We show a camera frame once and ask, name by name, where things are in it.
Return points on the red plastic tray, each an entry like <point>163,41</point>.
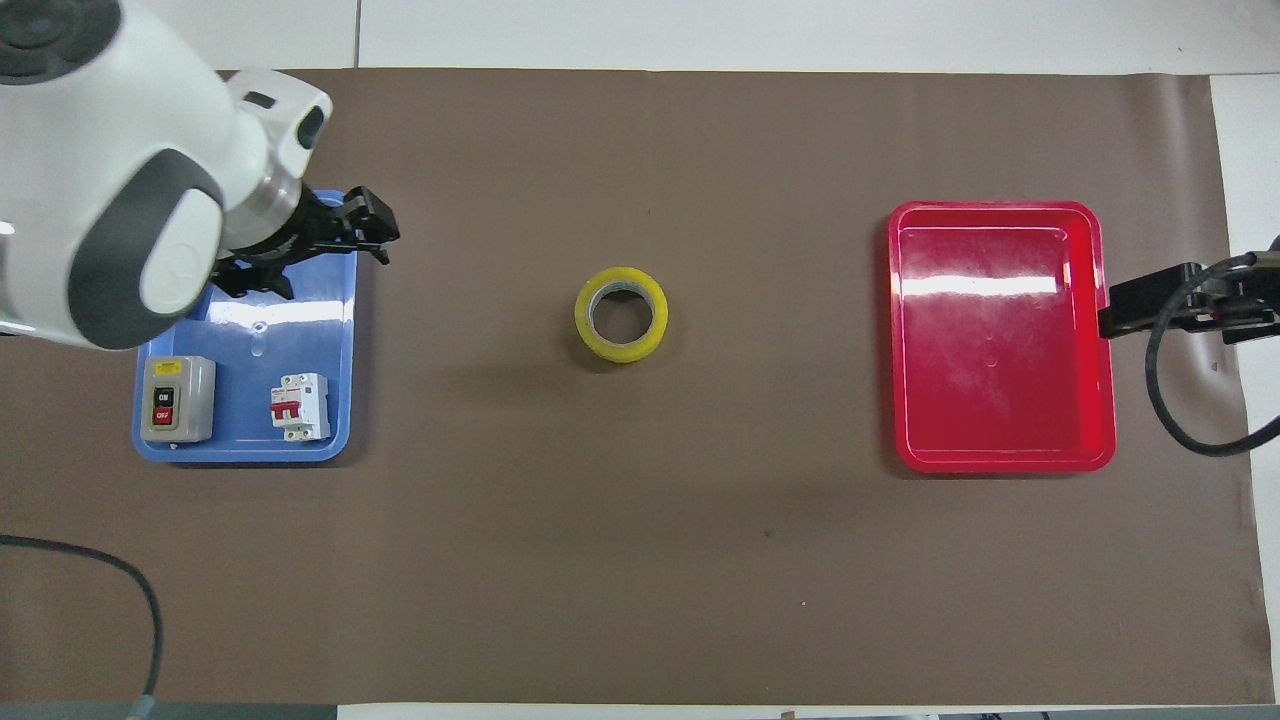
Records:
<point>1000,370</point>

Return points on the grey push button switch box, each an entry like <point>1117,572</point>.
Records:
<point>190,400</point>

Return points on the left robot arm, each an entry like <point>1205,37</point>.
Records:
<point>120,150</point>

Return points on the white circuit breaker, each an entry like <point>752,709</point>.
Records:
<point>305,405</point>

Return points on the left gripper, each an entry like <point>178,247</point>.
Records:
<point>295,232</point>

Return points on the blue plastic tray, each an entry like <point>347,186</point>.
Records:
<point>245,340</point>

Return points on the yellow tape roll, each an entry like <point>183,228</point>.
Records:
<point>620,351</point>

